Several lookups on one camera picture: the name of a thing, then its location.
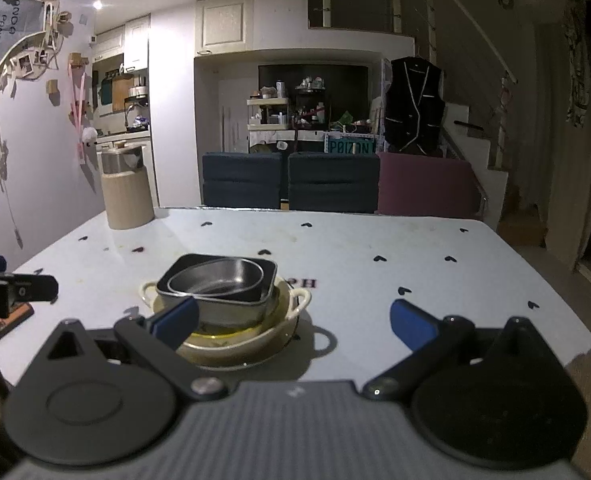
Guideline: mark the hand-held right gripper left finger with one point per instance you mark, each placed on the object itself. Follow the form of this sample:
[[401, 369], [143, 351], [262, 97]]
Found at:
[[175, 322]]

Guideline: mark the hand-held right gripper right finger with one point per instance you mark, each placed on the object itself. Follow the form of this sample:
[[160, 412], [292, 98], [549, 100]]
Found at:
[[410, 325]]

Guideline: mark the square steel container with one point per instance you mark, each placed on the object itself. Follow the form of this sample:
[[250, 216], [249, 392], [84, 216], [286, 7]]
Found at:
[[230, 312]]

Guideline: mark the rectangular steel container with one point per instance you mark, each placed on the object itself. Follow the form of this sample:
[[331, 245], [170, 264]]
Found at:
[[183, 265]]

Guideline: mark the round steel bowl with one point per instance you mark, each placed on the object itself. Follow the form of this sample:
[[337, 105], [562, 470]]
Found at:
[[215, 277]]

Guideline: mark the floral bowl with yellow rim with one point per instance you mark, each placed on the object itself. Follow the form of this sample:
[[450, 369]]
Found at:
[[235, 334]]

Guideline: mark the brown flat packet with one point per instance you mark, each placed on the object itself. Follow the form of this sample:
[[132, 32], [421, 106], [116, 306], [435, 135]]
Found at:
[[10, 322]]

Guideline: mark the beige cylindrical canister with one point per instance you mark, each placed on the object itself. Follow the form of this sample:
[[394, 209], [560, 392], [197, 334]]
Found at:
[[128, 200]]

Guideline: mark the maroon chair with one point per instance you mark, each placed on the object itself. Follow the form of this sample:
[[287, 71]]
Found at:
[[425, 185]]

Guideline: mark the dark blue chair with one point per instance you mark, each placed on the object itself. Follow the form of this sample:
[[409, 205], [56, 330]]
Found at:
[[240, 180], [333, 182]]

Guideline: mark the pink hanging ribbon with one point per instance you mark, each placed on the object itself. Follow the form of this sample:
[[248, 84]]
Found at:
[[78, 105]]

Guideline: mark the teal licence plate sign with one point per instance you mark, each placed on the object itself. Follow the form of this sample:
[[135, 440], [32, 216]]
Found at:
[[349, 147]]

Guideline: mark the wooden cutting board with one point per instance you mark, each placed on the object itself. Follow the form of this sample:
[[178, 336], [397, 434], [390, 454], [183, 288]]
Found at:
[[121, 94]]

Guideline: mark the cream storage cart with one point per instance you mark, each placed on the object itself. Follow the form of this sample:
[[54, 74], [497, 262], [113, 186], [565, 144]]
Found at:
[[268, 125]]

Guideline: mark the black vest with white trim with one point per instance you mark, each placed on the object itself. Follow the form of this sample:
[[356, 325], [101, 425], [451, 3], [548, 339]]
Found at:
[[413, 105]]

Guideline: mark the black shelf rack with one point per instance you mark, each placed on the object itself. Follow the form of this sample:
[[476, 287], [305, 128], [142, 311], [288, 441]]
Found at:
[[309, 107]]

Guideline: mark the ceiling spotlight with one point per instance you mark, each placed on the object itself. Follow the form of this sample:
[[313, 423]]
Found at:
[[97, 5]]

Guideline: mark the patterned curtain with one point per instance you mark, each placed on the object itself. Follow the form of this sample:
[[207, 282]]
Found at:
[[583, 60]]

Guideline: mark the wall photo collage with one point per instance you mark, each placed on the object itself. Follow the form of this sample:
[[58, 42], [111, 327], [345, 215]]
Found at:
[[15, 25]]

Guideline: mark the white wall cabinet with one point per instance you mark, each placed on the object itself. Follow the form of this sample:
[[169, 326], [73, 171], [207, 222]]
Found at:
[[224, 22]]

